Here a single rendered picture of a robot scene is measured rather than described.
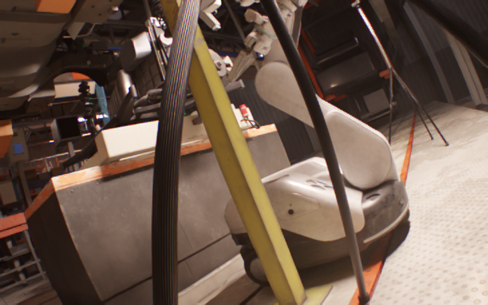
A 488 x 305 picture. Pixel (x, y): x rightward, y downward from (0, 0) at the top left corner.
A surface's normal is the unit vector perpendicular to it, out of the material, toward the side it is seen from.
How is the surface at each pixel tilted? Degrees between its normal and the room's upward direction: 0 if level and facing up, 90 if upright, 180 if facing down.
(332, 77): 90
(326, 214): 90
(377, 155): 90
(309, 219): 90
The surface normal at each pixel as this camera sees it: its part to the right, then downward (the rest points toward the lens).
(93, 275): 0.75, -0.33
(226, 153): -0.55, 0.17
